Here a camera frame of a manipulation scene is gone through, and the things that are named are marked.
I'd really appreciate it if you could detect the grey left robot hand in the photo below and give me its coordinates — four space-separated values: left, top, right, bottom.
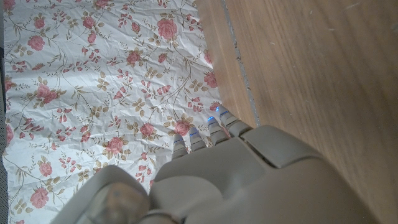
51 105 379 224

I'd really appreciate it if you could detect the floral backdrop cloth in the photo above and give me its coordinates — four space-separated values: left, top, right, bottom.
0 0 231 224

